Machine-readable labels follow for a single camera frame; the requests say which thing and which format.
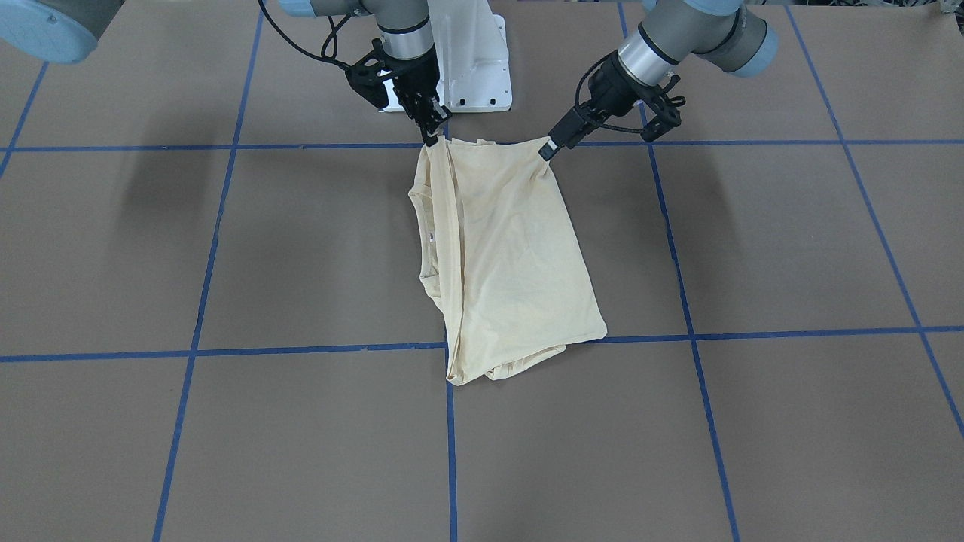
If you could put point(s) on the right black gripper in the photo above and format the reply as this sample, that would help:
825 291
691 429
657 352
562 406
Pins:
419 80

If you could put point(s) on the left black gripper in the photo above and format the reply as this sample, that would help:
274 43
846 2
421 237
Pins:
607 89

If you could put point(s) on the cream long-sleeve graphic shirt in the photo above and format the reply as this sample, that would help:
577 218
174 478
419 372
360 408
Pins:
500 258

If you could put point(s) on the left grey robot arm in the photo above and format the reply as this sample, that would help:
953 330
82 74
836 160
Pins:
643 69

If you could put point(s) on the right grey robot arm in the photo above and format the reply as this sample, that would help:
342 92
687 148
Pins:
67 32

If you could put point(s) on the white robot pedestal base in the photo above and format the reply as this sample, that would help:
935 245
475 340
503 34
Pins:
471 48

